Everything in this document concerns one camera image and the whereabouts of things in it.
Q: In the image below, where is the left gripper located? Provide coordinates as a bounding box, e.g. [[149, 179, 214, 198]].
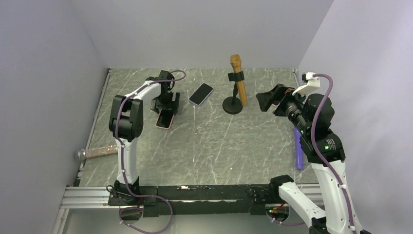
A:
[[151, 91, 180, 115]]

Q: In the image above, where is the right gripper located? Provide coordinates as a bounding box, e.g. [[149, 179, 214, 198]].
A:
[[256, 82, 310, 133]]

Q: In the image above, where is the pink phone case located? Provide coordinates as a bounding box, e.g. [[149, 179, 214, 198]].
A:
[[155, 109, 175, 130]]

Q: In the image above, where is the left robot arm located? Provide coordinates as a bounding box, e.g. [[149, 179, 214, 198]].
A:
[[109, 70, 180, 205]]

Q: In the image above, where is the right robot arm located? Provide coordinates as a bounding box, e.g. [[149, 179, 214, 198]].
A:
[[256, 84, 365, 234]]

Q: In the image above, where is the phone in purple case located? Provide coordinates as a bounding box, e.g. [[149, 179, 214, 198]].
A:
[[189, 83, 214, 106]]

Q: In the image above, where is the black microphone stand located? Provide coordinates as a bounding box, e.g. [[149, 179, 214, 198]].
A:
[[222, 73, 243, 115]]

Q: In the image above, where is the purple microphone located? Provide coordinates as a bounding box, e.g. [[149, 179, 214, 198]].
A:
[[293, 127, 304, 170]]

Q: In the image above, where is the gold microphone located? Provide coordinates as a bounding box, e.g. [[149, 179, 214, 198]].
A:
[[230, 54, 247, 106]]

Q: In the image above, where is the glitter silver microphone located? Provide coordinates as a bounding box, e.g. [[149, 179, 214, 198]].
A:
[[75, 145, 118, 160]]

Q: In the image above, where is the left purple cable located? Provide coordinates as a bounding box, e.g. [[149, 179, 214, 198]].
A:
[[114, 69, 187, 234]]

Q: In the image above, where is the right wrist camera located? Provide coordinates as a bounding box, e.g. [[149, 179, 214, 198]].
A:
[[292, 72, 320, 96]]

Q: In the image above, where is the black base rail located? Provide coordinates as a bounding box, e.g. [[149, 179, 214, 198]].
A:
[[106, 184, 283, 217]]

